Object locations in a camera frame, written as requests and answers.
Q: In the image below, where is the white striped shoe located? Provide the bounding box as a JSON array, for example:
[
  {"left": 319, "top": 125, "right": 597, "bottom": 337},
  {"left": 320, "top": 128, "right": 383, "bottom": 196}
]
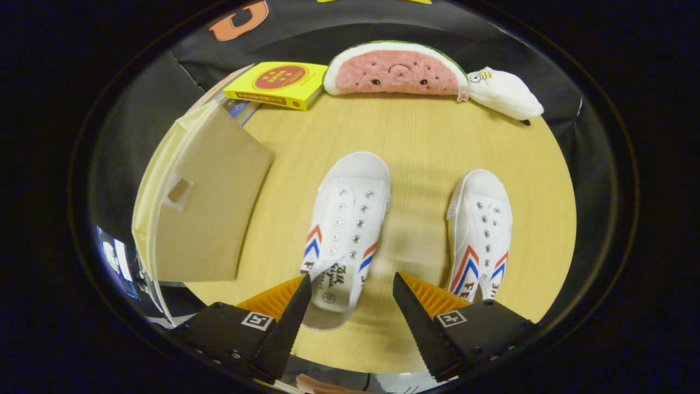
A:
[
  {"left": 446, "top": 169, "right": 514, "bottom": 303},
  {"left": 300, "top": 152, "right": 392, "bottom": 331}
]

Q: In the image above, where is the watermelon slice plush toy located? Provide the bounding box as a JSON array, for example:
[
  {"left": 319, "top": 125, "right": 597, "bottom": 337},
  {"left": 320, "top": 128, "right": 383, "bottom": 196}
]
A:
[{"left": 323, "top": 40, "right": 471, "bottom": 103}]

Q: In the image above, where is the white plush toy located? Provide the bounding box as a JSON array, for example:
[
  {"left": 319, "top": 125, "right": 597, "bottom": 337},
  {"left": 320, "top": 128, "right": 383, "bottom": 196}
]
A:
[{"left": 466, "top": 67, "right": 545, "bottom": 126}]

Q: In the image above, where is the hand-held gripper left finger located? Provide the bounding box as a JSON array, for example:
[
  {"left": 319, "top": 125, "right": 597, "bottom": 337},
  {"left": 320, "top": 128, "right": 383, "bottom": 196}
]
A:
[{"left": 174, "top": 274, "right": 312, "bottom": 384}]

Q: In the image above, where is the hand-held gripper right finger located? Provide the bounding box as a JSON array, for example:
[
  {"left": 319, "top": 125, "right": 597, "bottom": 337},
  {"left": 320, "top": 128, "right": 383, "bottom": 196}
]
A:
[{"left": 393, "top": 272, "right": 539, "bottom": 384}]

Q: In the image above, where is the yellow book with red circle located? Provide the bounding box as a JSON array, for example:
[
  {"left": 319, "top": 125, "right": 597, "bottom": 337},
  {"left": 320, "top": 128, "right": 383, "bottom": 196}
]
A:
[{"left": 223, "top": 61, "right": 329, "bottom": 112}]

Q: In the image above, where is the beige fabric storage box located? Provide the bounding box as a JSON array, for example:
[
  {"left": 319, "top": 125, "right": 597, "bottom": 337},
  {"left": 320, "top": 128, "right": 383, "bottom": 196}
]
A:
[{"left": 132, "top": 101, "right": 276, "bottom": 282}]

